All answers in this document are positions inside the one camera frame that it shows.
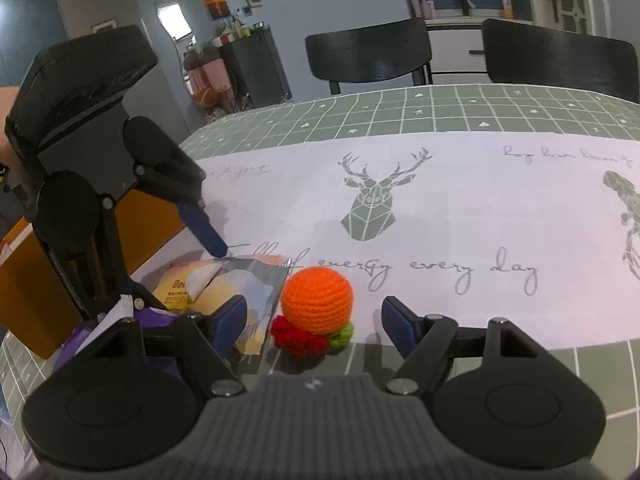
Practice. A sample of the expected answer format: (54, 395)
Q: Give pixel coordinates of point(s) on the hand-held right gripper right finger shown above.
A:
(400, 325)

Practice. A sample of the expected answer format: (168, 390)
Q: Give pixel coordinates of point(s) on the white bottle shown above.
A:
(414, 4)

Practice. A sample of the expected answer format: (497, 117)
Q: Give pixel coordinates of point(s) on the orange cardboard box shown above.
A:
(30, 300)

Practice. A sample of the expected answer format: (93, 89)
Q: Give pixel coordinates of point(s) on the grey framed picture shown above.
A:
(103, 27)

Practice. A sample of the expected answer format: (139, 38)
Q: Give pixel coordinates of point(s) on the orange wall picture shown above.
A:
(214, 5)

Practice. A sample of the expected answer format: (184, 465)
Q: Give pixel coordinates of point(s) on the white vanity cabinet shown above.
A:
(455, 45)

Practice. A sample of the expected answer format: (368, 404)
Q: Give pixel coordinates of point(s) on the pink gift bags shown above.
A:
(210, 80)

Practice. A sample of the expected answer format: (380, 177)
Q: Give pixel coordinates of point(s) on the orange bottle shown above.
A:
(507, 4)

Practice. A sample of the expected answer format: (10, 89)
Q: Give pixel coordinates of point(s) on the purple tissue pack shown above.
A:
(155, 316)

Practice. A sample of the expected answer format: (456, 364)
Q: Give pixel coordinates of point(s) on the white printed table runner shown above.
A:
(450, 210)

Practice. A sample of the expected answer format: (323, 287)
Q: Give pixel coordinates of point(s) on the wavy wall mirror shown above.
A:
(172, 20)

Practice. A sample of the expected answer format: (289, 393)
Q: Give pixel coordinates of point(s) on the person's left hand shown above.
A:
(6, 105)

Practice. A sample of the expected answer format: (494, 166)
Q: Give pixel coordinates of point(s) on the pink bottle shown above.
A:
(427, 7)

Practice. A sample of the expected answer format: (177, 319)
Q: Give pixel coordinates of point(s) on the black chair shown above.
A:
(550, 57)
(370, 55)

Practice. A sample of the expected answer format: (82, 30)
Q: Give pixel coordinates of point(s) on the orange crochet ball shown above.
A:
(315, 295)

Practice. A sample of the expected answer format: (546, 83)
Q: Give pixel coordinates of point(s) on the black faucet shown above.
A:
(465, 4)

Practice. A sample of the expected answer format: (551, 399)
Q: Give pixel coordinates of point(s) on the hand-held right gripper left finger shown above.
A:
(232, 320)

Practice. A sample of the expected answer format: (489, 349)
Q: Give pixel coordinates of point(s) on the green bottle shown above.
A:
(245, 30)

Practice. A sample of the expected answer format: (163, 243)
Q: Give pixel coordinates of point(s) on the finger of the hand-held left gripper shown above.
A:
(112, 260)
(205, 230)

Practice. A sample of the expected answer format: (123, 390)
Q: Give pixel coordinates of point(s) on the yellow snack packet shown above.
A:
(255, 280)

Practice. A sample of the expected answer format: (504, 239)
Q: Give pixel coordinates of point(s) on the black cabinet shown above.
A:
(257, 70)

